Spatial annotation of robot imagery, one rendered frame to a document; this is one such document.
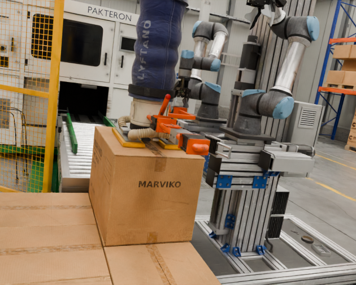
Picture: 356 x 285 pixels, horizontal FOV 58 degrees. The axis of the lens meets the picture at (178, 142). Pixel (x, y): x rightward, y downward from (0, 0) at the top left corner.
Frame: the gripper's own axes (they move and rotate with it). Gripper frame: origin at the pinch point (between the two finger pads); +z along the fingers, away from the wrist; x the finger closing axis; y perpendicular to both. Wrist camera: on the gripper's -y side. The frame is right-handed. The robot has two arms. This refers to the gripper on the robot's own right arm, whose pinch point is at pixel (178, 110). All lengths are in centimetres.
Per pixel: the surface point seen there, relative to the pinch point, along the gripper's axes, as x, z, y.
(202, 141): -26, -1, 94
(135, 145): -35, 13, 46
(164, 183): -24, 26, 59
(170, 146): -19, 12, 47
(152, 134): -29, 7, 49
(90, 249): -52, 54, 61
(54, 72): -71, -10, -83
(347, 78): 681, -88, -521
